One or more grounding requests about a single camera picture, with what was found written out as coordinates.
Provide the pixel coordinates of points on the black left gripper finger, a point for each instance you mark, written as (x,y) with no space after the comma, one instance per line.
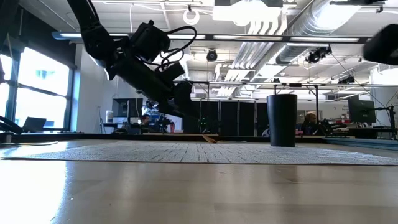
(185,99)
(168,107)

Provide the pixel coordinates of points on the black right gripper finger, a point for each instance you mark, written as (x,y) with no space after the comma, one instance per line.
(384,45)

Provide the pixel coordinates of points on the tall black cup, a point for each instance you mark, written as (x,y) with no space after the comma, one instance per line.
(281,121)

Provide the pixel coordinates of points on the black computer monitor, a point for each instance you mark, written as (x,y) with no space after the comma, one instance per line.
(360,112)
(124,107)

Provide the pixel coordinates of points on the tan wooden strip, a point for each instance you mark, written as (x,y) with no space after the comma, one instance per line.
(209,139)

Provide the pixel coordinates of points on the grey woven placemat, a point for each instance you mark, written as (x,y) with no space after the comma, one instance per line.
(186,154)

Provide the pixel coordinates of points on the white jug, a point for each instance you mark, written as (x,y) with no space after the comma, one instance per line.
(109,116)

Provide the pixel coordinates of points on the black stand pole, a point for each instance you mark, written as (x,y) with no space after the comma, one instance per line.
(392,121)

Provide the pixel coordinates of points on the white and black ball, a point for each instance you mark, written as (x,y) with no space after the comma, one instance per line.
(265,133)

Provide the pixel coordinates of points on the large window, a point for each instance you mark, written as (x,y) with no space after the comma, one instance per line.
(43,93)

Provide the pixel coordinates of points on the blue foam pad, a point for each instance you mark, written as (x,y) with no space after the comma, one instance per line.
(367,143)

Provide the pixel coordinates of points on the white ceiling light panel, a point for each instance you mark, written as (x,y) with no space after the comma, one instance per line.
(245,14)

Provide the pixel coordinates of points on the black laptop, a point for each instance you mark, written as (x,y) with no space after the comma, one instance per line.
(34,124)

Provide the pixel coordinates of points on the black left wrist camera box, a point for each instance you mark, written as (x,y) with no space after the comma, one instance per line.
(149,40)

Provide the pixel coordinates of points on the black hanging camera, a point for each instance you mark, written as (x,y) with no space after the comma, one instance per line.
(211,55)
(317,55)

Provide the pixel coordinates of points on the black table frame rail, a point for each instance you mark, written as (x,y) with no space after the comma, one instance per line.
(93,137)

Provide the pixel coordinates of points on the overhead frame light bar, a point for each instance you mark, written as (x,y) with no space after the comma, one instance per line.
(248,37)

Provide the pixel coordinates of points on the black metal rig frame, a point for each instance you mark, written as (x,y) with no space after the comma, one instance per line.
(295,84)

